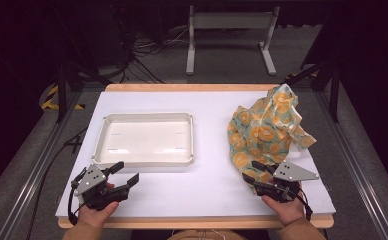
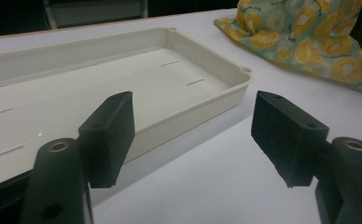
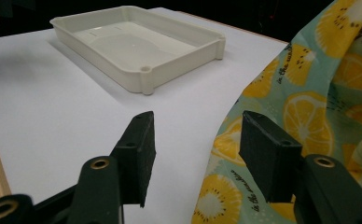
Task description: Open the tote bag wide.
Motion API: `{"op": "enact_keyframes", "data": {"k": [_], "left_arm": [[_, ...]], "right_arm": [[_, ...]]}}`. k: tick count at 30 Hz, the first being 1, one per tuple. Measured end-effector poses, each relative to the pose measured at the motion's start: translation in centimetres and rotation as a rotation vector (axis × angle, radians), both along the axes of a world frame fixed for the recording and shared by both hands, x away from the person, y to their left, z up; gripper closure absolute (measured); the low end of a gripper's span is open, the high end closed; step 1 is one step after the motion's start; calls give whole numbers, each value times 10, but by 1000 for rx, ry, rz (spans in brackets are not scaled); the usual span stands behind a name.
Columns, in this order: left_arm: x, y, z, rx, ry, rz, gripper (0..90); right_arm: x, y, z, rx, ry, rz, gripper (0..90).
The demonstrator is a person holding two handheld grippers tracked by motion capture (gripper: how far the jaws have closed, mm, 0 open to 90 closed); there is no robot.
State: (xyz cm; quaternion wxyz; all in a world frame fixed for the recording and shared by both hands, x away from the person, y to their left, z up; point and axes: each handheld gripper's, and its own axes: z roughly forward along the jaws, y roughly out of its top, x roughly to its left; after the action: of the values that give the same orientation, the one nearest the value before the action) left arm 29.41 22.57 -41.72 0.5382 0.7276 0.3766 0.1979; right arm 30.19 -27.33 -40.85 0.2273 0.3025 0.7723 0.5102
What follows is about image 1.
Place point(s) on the orange print cloth bag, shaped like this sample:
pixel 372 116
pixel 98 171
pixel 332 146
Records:
pixel 265 133

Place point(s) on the yellow black hazard tape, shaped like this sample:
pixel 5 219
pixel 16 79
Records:
pixel 50 98

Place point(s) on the person's tan torso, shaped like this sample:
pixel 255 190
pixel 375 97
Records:
pixel 205 235

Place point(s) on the person's left hand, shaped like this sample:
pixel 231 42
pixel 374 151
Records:
pixel 97 216

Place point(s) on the white plastic tray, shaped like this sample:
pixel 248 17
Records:
pixel 148 140

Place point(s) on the aluminium rail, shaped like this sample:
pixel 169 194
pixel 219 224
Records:
pixel 358 173
pixel 32 186

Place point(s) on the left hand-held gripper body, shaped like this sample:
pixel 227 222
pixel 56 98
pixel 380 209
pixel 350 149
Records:
pixel 90 180

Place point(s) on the person's right hand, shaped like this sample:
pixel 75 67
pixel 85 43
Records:
pixel 288 211

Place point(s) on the black tripod stand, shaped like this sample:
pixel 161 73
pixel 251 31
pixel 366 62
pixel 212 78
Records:
pixel 333 90
pixel 62 90

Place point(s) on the white table mat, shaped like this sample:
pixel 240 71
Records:
pixel 198 190

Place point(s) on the white metal stand frame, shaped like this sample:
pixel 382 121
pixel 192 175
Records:
pixel 232 20

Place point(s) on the wooden table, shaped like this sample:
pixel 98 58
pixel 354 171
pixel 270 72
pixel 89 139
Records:
pixel 188 87

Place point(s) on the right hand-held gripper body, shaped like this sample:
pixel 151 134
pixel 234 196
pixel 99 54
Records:
pixel 292 173

